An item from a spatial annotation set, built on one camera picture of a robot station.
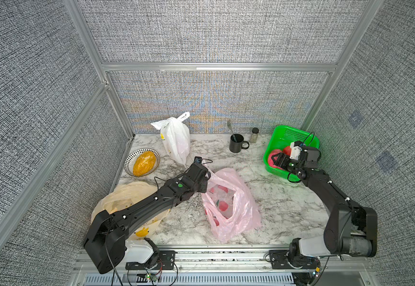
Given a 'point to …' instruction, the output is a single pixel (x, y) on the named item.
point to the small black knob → (255, 130)
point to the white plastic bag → (175, 136)
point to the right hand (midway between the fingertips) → (278, 153)
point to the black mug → (235, 143)
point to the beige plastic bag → (125, 194)
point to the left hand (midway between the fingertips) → (205, 178)
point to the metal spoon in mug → (229, 124)
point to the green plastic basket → (281, 137)
